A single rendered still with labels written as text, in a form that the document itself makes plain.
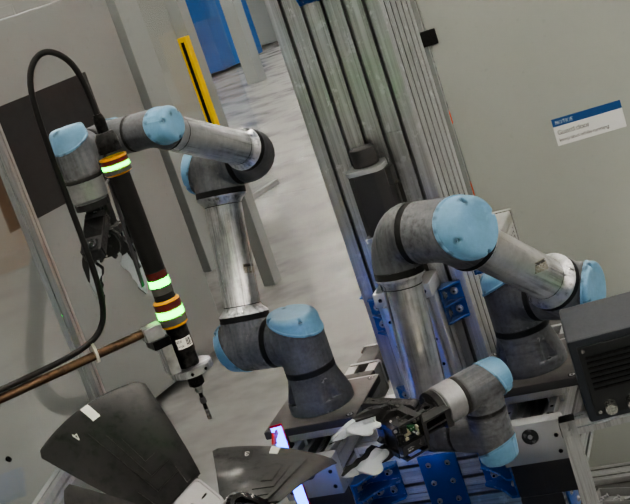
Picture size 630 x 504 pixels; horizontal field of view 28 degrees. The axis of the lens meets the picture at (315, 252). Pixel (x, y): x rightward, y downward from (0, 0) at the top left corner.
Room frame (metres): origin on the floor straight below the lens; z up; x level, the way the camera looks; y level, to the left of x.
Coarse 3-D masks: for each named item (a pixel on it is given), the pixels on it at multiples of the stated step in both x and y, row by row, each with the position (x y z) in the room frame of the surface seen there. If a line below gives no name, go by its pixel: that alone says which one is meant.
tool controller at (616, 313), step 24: (576, 312) 2.16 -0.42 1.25; (600, 312) 2.13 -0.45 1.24; (624, 312) 2.10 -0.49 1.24; (576, 336) 2.09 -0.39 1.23; (600, 336) 2.07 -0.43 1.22; (624, 336) 2.07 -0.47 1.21; (576, 360) 2.09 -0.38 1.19; (600, 360) 2.08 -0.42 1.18; (624, 360) 2.08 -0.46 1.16; (600, 384) 2.10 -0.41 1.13; (624, 384) 2.10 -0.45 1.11; (600, 408) 2.12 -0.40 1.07; (624, 408) 2.11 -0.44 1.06
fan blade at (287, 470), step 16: (224, 448) 2.17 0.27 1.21; (240, 448) 2.16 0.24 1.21; (256, 448) 2.16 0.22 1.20; (288, 448) 2.16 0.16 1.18; (224, 464) 2.12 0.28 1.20; (240, 464) 2.11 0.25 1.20; (256, 464) 2.09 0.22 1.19; (272, 464) 2.08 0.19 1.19; (288, 464) 2.08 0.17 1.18; (304, 464) 2.08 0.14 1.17; (320, 464) 2.09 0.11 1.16; (224, 480) 2.06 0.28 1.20; (240, 480) 2.05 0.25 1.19; (256, 480) 2.03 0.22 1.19; (272, 480) 2.02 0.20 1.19; (288, 480) 2.01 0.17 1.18; (304, 480) 2.01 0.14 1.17; (224, 496) 2.01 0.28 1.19; (272, 496) 1.96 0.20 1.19
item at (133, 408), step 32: (128, 384) 2.05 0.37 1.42; (128, 416) 1.98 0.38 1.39; (160, 416) 1.99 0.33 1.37; (64, 448) 1.92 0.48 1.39; (96, 448) 1.93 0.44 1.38; (128, 448) 1.93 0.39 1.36; (160, 448) 1.93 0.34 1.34; (96, 480) 1.89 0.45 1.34; (128, 480) 1.89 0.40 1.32; (160, 480) 1.89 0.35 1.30; (192, 480) 1.88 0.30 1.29
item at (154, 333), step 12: (156, 324) 1.89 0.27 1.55; (144, 336) 1.89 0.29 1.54; (156, 336) 1.89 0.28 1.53; (168, 336) 1.89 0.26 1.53; (156, 348) 1.88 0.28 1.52; (168, 348) 1.89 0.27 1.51; (168, 360) 1.89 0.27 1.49; (204, 360) 1.91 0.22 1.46; (168, 372) 1.90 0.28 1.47; (180, 372) 1.89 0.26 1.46; (192, 372) 1.88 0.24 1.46; (204, 372) 1.89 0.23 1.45
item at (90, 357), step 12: (132, 336) 1.88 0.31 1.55; (108, 348) 1.86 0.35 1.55; (120, 348) 1.87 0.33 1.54; (84, 360) 1.85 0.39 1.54; (48, 372) 1.83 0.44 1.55; (60, 372) 1.83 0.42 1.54; (24, 384) 1.81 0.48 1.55; (36, 384) 1.81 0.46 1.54; (0, 396) 1.79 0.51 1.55; (12, 396) 1.80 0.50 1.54
